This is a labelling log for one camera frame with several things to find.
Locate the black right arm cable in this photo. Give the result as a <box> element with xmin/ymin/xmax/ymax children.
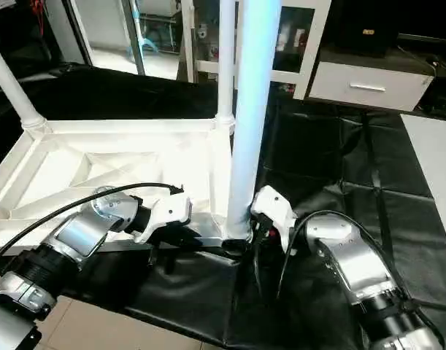
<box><xmin>251</xmin><ymin>209</ymin><xmax>400</xmax><ymax>301</ymax></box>

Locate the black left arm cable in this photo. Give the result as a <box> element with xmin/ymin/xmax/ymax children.
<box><xmin>0</xmin><ymin>182</ymin><xmax>184</xmax><ymax>268</ymax></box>

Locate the black speaker box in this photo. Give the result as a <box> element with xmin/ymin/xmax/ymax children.
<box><xmin>334</xmin><ymin>0</ymin><xmax>400</xmax><ymax>58</ymax></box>

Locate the white drawer unit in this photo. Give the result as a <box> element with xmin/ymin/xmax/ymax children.
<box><xmin>308</xmin><ymin>61</ymin><xmax>434</xmax><ymax>113</ymax></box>

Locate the black table mat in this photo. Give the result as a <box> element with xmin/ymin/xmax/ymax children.
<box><xmin>0</xmin><ymin>64</ymin><xmax>446</xmax><ymax>350</ymax></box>

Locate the white flat board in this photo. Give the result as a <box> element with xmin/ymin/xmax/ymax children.
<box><xmin>400</xmin><ymin>112</ymin><xmax>446</xmax><ymax>257</ymax></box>

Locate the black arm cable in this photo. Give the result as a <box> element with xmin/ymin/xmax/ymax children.
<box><xmin>0</xmin><ymin>182</ymin><xmax>184</xmax><ymax>268</ymax></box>
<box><xmin>251</xmin><ymin>209</ymin><xmax>400</xmax><ymax>301</ymax></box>

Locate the white plastic table leg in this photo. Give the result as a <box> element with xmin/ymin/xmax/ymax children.
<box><xmin>0</xmin><ymin>36</ymin><xmax>47</xmax><ymax>136</ymax></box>
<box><xmin>215</xmin><ymin>0</ymin><xmax>239</xmax><ymax>133</ymax></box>
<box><xmin>223</xmin><ymin>0</ymin><xmax>282</xmax><ymax>243</ymax></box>

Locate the white plastic table top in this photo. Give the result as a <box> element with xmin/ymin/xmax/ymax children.
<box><xmin>0</xmin><ymin>117</ymin><xmax>250</xmax><ymax>256</ymax></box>

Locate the white glass door cabinet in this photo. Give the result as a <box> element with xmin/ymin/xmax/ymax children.
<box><xmin>180</xmin><ymin>0</ymin><xmax>332</xmax><ymax>101</ymax></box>

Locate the blue plastic stool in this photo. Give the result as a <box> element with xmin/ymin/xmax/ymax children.
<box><xmin>137</xmin><ymin>38</ymin><xmax>163</xmax><ymax>58</ymax></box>

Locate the dark TV stand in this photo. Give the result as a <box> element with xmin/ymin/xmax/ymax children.
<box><xmin>420</xmin><ymin>44</ymin><xmax>446</xmax><ymax>116</ymax></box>

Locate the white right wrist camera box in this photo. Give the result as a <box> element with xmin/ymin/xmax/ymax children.
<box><xmin>250</xmin><ymin>185</ymin><xmax>299</xmax><ymax>254</ymax></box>

